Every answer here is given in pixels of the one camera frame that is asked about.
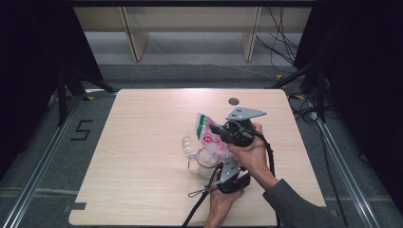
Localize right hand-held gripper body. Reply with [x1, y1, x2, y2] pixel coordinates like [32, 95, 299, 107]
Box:
[221, 106, 268, 148]

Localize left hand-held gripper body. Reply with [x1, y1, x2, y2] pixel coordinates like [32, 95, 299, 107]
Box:
[217, 157, 252, 195]

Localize pink and white plastic bag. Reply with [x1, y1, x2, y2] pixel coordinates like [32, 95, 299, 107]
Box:
[193, 112, 238, 163]

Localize clear glass jar with lid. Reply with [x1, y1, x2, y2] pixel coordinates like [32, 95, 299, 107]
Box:
[182, 135, 224, 180]

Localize person's right hand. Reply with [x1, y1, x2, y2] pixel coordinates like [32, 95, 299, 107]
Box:
[226, 122, 280, 192]

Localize person's left hand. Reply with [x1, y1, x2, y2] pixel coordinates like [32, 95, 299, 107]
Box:
[203, 180, 245, 228]

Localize black metal stand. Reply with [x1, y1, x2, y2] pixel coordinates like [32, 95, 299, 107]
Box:
[56, 66, 119, 127]
[265, 53, 328, 124]

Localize beige wooden desk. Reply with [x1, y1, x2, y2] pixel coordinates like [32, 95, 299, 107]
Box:
[73, 6, 313, 63]

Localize black curtain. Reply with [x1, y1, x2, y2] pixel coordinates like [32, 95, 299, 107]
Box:
[0, 0, 104, 180]
[293, 0, 403, 217]

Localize black left gripper strap cable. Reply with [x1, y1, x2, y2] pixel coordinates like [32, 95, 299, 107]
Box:
[181, 161, 224, 228]

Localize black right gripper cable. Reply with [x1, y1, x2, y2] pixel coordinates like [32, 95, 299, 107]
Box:
[234, 120, 283, 228]

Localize black floor cables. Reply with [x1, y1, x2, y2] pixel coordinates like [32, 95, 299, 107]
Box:
[286, 93, 345, 228]

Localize bundle of black cables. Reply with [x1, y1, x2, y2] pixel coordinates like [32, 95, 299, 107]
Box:
[255, 7, 301, 74]

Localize aluminium floor rail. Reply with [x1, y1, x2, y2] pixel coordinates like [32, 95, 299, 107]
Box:
[315, 119, 383, 228]
[0, 94, 86, 228]

